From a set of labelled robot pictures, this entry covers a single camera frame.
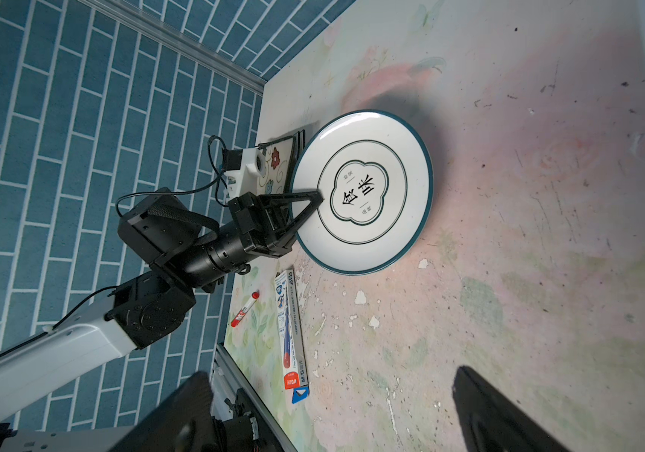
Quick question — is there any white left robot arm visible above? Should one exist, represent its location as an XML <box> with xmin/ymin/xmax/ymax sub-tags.
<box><xmin>0</xmin><ymin>188</ymin><xmax>323</xmax><ymax>422</ymax></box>

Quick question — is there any floral square plate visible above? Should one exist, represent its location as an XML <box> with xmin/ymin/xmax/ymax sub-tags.
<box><xmin>256</xmin><ymin>129</ymin><xmax>306</xmax><ymax>194</ymax></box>

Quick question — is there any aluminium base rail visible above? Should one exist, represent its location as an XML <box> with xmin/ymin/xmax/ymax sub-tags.
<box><xmin>0</xmin><ymin>348</ymin><xmax>296</xmax><ymax>451</ymax></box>

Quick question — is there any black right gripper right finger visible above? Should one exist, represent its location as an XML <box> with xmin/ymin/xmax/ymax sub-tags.
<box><xmin>452</xmin><ymin>365</ymin><xmax>567</xmax><ymax>452</ymax></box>

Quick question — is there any red white marker pen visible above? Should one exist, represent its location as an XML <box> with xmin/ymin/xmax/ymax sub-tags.
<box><xmin>230</xmin><ymin>291</ymin><xmax>260</xmax><ymax>328</ymax></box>

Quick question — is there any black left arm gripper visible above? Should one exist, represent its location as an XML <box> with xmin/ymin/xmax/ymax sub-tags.
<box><xmin>228</xmin><ymin>190</ymin><xmax>323</xmax><ymax>260</ymax></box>

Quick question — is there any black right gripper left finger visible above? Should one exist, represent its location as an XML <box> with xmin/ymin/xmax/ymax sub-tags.
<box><xmin>111</xmin><ymin>372</ymin><xmax>217</xmax><ymax>452</ymax></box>

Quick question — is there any blue white toothpaste box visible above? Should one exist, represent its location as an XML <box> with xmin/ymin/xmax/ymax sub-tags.
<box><xmin>273</xmin><ymin>269</ymin><xmax>310</xmax><ymax>405</ymax></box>

